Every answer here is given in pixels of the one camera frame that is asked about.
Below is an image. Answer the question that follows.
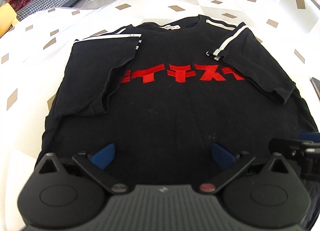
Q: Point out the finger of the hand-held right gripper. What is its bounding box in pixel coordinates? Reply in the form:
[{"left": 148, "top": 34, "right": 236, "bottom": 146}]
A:
[
  {"left": 298, "top": 132, "right": 320, "bottom": 144},
  {"left": 269, "top": 138, "right": 305, "bottom": 158}
]

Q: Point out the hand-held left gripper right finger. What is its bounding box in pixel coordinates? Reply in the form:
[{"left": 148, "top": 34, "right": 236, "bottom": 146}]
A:
[{"left": 197, "top": 143, "right": 290, "bottom": 194}]

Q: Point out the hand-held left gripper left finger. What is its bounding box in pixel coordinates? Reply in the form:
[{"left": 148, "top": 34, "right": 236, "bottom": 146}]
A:
[{"left": 37, "top": 143, "right": 130, "bottom": 194}]

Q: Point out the black t-shirt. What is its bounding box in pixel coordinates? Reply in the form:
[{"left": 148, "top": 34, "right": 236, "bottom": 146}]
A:
[{"left": 35, "top": 14, "right": 319, "bottom": 189}]

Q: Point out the checkered tablecloth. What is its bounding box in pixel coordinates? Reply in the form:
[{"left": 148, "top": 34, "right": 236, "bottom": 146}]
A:
[{"left": 0, "top": 0, "right": 320, "bottom": 231}]

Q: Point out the yellow plastic chair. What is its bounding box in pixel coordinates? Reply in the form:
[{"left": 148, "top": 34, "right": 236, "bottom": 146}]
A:
[{"left": 0, "top": 4, "right": 19, "bottom": 39}]

